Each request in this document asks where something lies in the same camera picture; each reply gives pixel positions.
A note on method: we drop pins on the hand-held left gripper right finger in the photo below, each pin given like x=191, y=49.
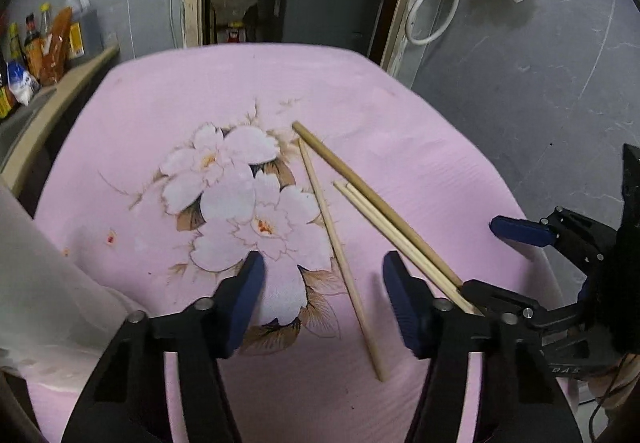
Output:
x=407, y=308

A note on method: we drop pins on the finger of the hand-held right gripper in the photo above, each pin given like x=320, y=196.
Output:
x=520, y=230
x=500, y=298

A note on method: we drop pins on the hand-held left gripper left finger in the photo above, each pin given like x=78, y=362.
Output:
x=245, y=303

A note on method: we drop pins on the bamboo chopstick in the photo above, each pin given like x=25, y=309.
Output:
x=332, y=238
x=400, y=234
x=360, y=183
x=371, y=217

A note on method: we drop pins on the white plastic utensil holder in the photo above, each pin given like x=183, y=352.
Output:
x=50, y=298

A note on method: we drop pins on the pink floral cloth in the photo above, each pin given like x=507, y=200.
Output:
x=175, y=93

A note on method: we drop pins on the small red container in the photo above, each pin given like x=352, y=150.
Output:
x=236, y=33

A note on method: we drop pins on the grey cabinet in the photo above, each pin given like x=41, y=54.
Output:
x=320, y=13

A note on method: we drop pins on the white salt bag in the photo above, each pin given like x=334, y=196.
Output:
x=22, y=85

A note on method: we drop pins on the orange seasoning packet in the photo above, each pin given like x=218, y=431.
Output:
x=54, y=53

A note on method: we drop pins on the large oil jug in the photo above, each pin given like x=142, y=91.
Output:
x=82, y=18

